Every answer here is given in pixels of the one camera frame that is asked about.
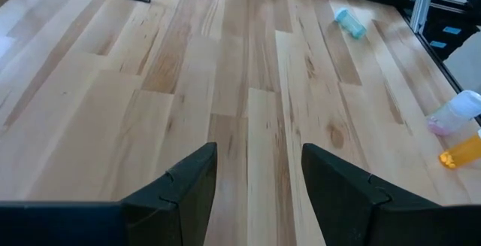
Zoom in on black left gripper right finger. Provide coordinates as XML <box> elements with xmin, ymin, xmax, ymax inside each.
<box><xmin>301</xmin><ymin>142</ymin><xmax>395</xmax><ymax>246</ymax></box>

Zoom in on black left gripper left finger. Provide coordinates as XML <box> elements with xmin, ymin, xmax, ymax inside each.
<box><xmin>120</xmin><ymin>141</ymin><xmax>219</xmax><ymax>246</ymax></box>

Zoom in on small orange pill bottle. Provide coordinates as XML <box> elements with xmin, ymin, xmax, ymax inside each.
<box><xmin>438</xmin><ymin>128</ymin><xmax>481</xmax><ymax>171</ymax></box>

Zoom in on clear pill bottle pink capsules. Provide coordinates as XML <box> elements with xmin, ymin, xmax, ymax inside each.
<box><xmin>425</xmin><ymin>90</ymin><xmax>481</xmax><ymax>137</ymax></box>

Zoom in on teal pill bottle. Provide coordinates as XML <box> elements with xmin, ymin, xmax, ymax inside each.
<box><xmin>333</xmin><ymin>7</ymin><xmax>368</xmax><ymax>41</ymax></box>

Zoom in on silver aluminium post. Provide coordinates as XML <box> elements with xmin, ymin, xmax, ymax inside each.
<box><xmin>409</xmin><ymin>0</ymin><xmax>440</xmax><ymax>33</ymax></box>

